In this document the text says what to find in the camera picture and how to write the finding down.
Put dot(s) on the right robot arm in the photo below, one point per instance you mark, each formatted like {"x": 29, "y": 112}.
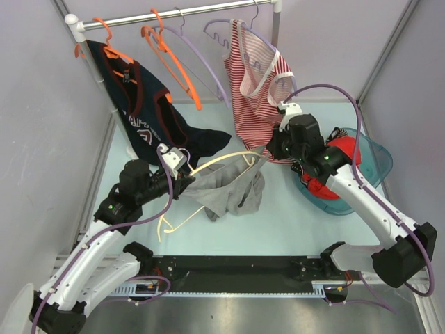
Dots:
{"x": 405, "y": 248}

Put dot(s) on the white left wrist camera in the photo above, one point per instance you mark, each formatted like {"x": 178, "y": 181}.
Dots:
{"x": 172, "y": 156}

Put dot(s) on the black white striped garment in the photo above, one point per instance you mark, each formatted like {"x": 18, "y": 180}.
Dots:
{"x": 336, "y": 133}

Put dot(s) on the navy blue tank top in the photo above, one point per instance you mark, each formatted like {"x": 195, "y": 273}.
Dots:
{"x": 148, "y": 117}

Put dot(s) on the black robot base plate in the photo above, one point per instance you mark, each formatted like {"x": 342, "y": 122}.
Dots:
{"x": 206, "y": 270}

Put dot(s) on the orange hanger with navy top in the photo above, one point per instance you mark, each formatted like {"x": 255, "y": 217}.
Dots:
{"x": 110, "y": 52}

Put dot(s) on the white slotted cable duct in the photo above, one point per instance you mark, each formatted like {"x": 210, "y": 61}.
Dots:
{"x": 305, "y": 290}

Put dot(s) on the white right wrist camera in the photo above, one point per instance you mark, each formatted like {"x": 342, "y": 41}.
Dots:
{"x": 288, "y": 110}

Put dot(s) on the empty lilac plastic hanger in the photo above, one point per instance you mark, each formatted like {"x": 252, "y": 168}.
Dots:
{"x": 220, "y": 91}

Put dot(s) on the metal clothes rail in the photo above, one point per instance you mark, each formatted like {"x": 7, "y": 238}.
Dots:
{"x": 78, "y": 28}

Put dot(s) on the grey tank top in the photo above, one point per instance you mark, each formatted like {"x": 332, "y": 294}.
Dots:
{"x": 234, "y": 188}

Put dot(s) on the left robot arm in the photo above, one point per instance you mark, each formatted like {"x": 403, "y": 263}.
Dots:
{"x": 67, "y": 299}

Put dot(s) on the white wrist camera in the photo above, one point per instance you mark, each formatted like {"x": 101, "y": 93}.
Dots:
{"x": 172, "y": 156}
{"x": 288, "y": 110}

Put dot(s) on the red garment in basket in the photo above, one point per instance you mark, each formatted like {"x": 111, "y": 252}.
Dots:
{"x": 346, "y": 145}

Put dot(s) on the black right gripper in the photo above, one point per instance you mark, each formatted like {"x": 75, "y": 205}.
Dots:
{"x": 273, "y": 145}

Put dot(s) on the lilac hanger with striped top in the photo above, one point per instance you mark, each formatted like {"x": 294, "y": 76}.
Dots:
{"x": 257, "y": 35}

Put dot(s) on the empty orange plastic hanger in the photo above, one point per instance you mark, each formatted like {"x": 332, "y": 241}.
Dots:
{"x": 155, "y": 40}

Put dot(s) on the red white striped tank top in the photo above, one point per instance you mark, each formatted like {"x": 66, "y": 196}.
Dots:
{"x": 259, "y": 79}

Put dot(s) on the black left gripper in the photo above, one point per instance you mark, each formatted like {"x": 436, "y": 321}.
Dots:
{"x": 181, "y": 183}

